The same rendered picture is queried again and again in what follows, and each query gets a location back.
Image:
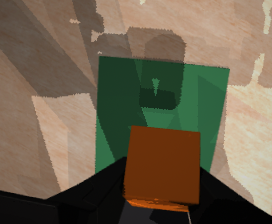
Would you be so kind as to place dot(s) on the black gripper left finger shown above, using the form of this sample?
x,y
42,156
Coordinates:
x,y
96,200

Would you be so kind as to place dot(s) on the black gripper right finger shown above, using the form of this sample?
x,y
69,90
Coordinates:
x,y
218,204

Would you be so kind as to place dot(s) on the orange block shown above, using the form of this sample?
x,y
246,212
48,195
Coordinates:
x,y
162,169

